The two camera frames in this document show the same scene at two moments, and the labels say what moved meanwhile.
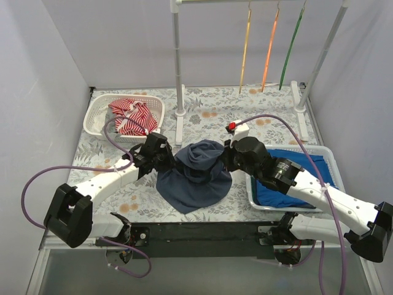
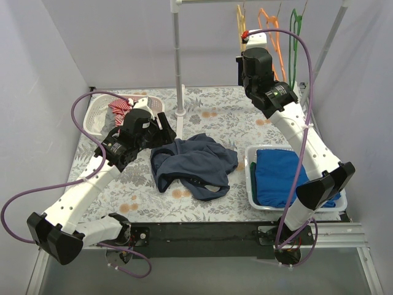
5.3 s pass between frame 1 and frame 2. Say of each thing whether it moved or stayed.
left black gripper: moved
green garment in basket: stayed
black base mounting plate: stayed
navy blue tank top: moved
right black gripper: moved
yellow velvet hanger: moved
